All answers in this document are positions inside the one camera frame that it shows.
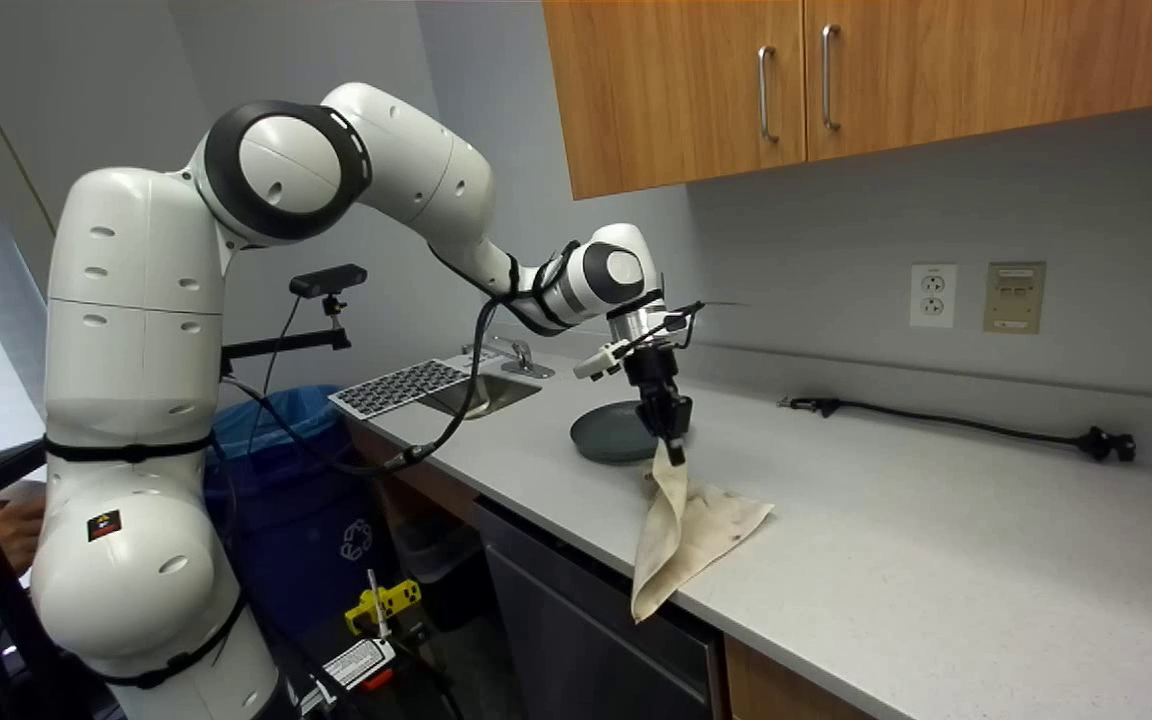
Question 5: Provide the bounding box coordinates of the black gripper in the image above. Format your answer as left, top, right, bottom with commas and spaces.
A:
630, 349, 692, 462

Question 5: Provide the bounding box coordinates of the stained beige towel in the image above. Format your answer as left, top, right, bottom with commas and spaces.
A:
630, 456, 771, 623

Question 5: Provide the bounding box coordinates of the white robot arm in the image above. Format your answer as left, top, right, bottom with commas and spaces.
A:
34, 82, 692, 720

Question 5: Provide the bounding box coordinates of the person's forearm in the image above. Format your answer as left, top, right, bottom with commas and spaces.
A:
0, 484, 43, 577

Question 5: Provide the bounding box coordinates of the dark green plate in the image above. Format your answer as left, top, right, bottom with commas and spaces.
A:
569, 398, 692, 462

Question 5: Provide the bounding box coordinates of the yellow clamp tool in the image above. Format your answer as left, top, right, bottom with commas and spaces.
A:
346, 578, 424, 634

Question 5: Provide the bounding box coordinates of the wooden upper cabinet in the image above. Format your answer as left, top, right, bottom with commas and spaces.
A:
544, 0, 1152, 196

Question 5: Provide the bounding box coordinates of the blue recycling bin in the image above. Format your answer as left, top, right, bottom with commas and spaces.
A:
203, 382, 398, 658

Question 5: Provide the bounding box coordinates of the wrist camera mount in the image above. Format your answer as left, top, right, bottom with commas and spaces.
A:
575, 298, 702, 378

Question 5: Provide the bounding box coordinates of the white wall outlet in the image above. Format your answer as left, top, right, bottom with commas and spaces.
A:
910, 265, 958, 327

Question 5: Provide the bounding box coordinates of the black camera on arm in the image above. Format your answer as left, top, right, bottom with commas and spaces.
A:
221, 265, 367, 373

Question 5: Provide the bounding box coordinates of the silver cabinet handle left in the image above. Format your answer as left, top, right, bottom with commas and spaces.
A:
756, 43, 781, 143

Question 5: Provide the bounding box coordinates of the silver cabinet handle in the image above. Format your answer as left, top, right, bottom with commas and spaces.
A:
822, 24, 842, 132
756, 43, 781, 143

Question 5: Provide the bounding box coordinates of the black cable on counter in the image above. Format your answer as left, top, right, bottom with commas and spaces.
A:
787, 393, 1139, 469

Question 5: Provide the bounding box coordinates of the silver cabinet handle right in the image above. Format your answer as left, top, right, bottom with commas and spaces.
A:
822, 24, 842, 132

